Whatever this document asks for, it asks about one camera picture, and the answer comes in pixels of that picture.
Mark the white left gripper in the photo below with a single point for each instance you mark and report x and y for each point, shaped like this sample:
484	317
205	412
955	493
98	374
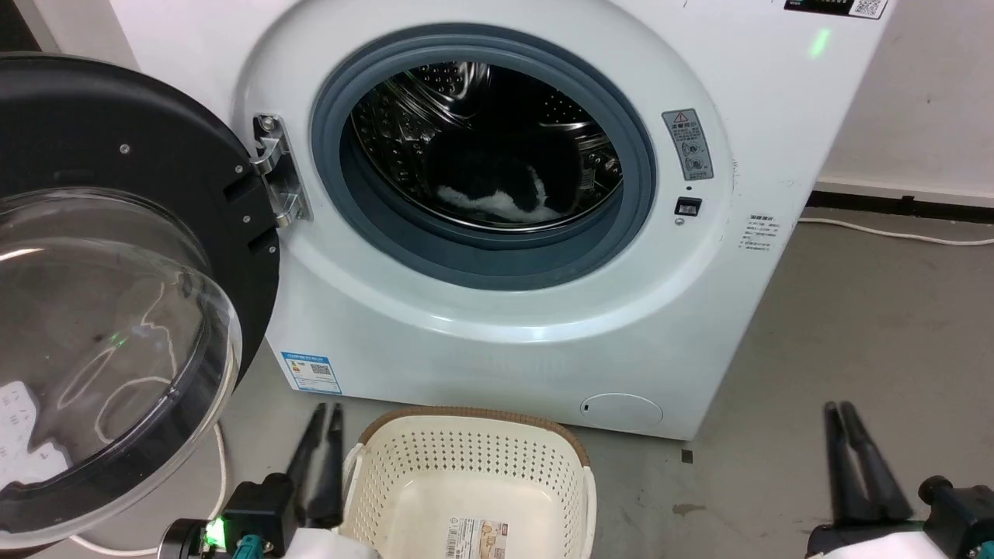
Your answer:
330	545

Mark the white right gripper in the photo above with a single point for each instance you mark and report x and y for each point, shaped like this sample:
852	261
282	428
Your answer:
870	542

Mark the cream perforated laundry basket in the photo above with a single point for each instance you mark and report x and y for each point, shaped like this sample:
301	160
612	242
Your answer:
474	481

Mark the white front-load washing machine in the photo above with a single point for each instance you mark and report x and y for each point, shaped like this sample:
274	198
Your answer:
699	310

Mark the black and white plush laundry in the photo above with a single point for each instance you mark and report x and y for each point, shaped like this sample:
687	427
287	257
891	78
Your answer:
505	186

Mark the blue energy label sticker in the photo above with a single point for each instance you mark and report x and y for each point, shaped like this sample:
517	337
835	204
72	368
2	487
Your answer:
311	373

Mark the paper label with barcode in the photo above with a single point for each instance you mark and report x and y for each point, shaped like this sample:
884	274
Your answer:
476	539

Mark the round white filter cover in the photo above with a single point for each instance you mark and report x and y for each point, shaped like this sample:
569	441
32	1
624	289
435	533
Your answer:
621	410

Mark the grey rubber door gasket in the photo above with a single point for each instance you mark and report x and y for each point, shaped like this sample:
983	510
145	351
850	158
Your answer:
373	210

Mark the small printed text sticker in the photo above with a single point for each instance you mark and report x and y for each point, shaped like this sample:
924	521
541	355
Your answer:
759	233

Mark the black washer door with glass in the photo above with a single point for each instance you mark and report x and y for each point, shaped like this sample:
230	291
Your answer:
93	326

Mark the black baseboard strip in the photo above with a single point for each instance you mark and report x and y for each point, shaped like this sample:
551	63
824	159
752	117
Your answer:
901	206

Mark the chrome door hinge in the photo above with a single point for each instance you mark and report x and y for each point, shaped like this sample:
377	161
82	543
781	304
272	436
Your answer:
278	171

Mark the black door latch socket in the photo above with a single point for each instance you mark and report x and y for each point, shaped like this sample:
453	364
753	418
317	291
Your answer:
688	206

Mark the grey warning sticker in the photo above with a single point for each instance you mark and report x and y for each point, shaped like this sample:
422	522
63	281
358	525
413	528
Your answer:
688	145

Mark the black control panel strip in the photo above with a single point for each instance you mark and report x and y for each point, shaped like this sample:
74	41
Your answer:
835	6

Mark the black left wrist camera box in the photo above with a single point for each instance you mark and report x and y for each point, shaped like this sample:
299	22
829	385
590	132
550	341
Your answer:
260	508

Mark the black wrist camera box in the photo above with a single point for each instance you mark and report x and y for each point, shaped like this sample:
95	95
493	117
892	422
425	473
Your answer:
260	508
963	516

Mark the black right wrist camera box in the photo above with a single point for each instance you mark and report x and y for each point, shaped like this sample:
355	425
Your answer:
963	516

